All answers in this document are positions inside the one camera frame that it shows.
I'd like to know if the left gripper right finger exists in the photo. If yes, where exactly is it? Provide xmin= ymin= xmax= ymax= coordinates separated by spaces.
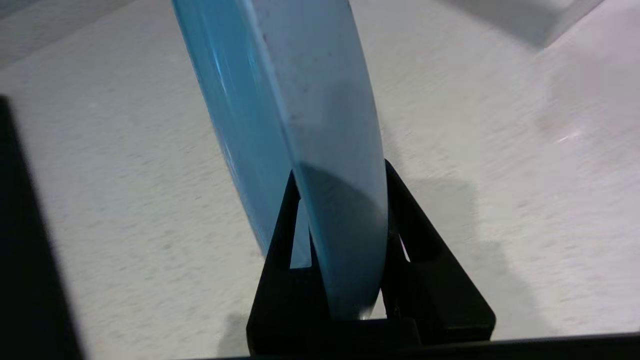
xmin=381 ymin=159 xmax=497 ymax=346

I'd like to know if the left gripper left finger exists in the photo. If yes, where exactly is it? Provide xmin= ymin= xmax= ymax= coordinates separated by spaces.
xmin=246 ymin=170 xmax=333 ymax=357

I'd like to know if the blue plate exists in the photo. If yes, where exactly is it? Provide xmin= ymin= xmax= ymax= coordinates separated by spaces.
xmin=171 ymin=0 xmax=390 ymax=321

